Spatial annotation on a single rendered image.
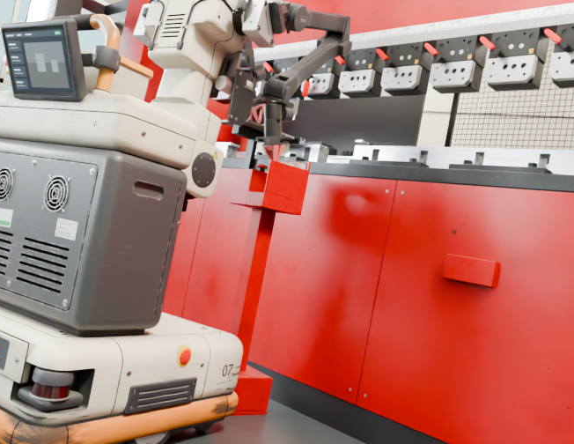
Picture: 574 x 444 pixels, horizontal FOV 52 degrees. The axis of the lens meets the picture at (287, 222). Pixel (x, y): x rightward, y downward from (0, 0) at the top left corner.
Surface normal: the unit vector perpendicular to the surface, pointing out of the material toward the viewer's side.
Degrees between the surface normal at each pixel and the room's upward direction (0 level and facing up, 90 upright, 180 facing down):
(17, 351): 90
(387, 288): 90
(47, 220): 90
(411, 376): 90
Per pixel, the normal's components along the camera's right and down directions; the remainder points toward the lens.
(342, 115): -0.68, -0.16
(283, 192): 0.60, 0.08
